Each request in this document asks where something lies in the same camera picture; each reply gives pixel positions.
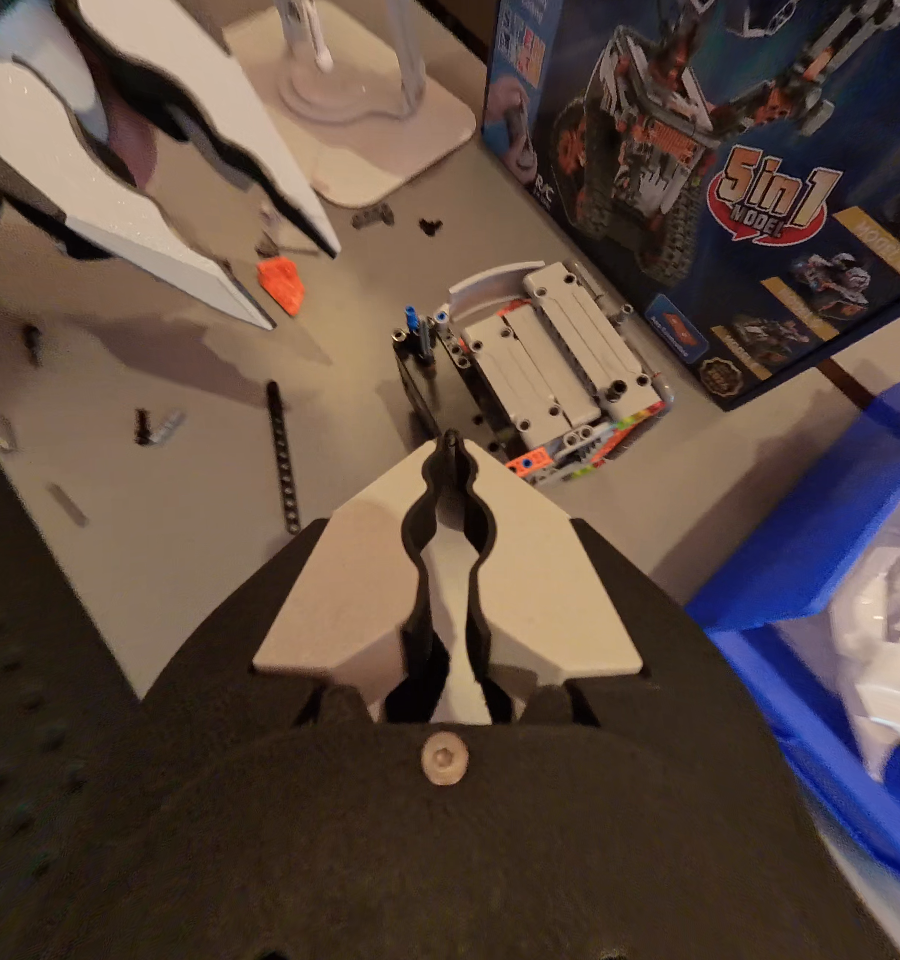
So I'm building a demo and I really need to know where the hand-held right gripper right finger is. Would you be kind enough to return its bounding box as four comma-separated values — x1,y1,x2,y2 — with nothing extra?
454,441,645,721

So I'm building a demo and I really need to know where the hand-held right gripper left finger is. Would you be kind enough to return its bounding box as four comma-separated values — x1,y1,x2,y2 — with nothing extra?
252,441,445,721

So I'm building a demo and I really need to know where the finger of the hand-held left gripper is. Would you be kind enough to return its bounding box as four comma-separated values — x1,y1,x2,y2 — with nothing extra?
75,0,342,261
0,54,277,332

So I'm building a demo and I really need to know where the grey building block model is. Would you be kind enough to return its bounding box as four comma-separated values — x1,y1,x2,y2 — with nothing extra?
391,258,677,486

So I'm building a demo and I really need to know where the person's left hand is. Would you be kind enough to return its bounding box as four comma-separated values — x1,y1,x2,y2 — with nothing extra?
103,81,160,190

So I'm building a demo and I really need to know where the black beam with holes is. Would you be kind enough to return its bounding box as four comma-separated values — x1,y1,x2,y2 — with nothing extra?
265,379,303,536

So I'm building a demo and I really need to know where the white book stand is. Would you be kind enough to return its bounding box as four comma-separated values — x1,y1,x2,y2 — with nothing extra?
221,0,481,210

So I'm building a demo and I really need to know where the orange wedge panel piece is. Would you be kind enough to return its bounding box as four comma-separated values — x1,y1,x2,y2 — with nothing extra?
256,255,307,317

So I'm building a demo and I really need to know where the blue bin with plastic bags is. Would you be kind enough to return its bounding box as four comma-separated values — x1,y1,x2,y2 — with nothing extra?
684,367,900,895

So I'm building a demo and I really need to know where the toy kit cardboard box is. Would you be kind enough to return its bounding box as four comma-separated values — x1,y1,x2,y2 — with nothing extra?
482,0,900,414

